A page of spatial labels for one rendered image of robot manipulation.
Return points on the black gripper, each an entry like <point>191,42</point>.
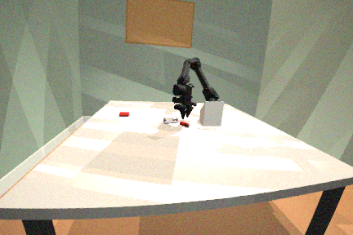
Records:
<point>186,106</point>

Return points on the blister pack of red batteries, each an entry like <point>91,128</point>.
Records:
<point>124,114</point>

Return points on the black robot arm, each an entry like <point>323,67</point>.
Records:
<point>182,89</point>

